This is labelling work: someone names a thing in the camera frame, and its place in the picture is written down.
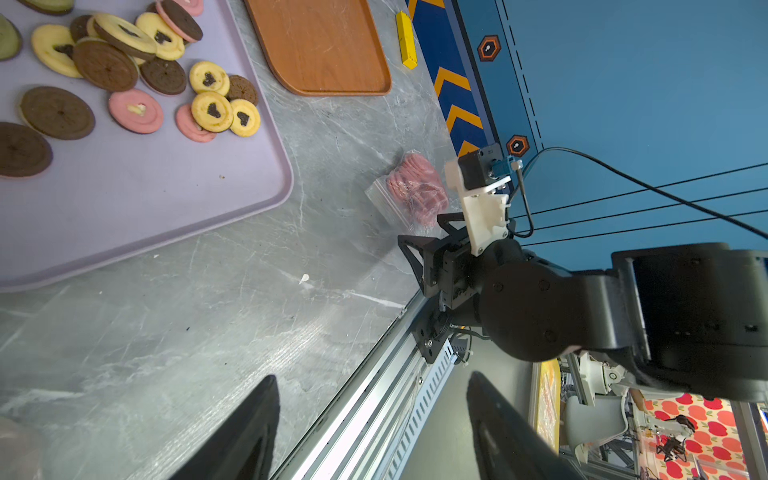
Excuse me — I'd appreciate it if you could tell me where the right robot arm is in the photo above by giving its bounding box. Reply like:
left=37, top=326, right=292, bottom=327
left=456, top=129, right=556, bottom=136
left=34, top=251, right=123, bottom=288
left=398, top=214, right=767, bottom=402

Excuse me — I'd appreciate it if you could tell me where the yellow rectangular block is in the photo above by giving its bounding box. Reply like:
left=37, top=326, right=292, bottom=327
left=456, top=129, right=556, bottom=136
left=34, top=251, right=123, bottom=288
left=395, top=11, right=418, bottom=70

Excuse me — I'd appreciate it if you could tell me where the ziploc bag of pink cookies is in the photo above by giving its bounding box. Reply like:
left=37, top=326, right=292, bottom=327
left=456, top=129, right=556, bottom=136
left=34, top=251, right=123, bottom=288
left=365, top=150, right=449, bottom=235

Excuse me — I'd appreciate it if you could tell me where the brown plastic tray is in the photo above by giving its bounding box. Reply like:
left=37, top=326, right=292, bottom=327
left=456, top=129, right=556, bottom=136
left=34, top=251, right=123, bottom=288
left=244, top=0, right=392, bottom=97

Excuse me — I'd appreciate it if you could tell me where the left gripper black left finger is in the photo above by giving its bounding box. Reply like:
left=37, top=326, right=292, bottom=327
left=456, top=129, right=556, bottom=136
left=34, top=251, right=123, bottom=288
left=172, top=375, right=280, bottom=479

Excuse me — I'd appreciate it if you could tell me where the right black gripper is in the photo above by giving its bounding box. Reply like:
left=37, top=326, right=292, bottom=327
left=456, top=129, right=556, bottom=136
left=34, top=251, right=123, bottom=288
left=397, top=212, right=528, bottom=364

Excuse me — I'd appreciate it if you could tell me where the pile of mixed round cookies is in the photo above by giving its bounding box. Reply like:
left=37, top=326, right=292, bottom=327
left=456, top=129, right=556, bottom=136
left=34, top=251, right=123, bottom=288
left=1, top=1, right=262, bottom=178

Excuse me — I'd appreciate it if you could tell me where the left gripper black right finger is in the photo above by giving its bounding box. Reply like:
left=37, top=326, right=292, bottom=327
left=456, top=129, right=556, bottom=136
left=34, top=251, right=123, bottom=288
left=466, top=371, right=582, bottom=480

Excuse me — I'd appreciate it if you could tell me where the lavender plastic tray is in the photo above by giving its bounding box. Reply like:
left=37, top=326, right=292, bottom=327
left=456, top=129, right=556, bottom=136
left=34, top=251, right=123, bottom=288
left=1, top=1, right=293, bottom=292

